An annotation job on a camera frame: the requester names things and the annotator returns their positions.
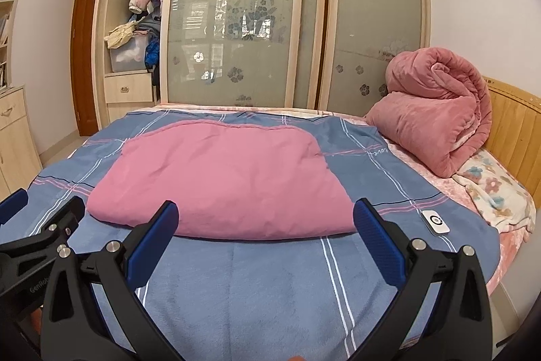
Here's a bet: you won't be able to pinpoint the brown wooden door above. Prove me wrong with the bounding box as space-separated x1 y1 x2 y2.
70 0 104 137

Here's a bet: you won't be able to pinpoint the grey folded clothes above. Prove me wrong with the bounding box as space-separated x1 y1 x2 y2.
134 15 160 37

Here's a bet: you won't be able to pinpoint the light wooden side cabinet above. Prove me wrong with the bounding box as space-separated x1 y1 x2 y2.
0 84 43 201

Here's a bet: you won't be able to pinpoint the wardrobe with frosted sliding doors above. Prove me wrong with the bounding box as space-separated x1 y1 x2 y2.
91 0 432 135

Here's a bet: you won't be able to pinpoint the dark blue cloth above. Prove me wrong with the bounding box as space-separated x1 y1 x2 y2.
144 37 160 70

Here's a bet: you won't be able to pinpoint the light wooden wardrobe drawer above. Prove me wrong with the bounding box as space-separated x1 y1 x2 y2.
105 73 155 105

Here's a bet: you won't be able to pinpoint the cream and pink hooded jacket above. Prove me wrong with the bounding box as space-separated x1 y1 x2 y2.
87 119 355 239

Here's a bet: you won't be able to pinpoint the wooden headboard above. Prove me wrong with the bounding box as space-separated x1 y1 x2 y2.
482 75 541 193

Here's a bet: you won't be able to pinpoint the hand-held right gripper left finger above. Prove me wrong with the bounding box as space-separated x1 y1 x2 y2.
41 200 187 361

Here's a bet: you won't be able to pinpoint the yellow cloth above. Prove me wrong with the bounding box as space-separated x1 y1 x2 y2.
105 22 138 49

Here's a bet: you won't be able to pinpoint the blue plaid blanket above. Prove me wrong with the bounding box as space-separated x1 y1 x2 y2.
0 109 501 361

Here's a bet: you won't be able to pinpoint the rolled pink quilt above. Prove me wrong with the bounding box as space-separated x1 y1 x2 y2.
364 47 493 178

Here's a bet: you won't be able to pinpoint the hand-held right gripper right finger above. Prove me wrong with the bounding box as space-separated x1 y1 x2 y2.
353 198 493 361

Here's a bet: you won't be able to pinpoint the white flat controller device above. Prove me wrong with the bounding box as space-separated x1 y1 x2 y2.
422 209 451 235

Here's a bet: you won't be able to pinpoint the floral pillow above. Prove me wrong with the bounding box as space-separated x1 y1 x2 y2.
452 156 537 232

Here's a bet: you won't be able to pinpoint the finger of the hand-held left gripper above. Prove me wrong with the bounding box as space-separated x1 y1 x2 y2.
0 197 86 279
0 188 29 226

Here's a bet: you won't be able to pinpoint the wooden bookshelf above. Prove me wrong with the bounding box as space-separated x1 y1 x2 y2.
0 0 30 91

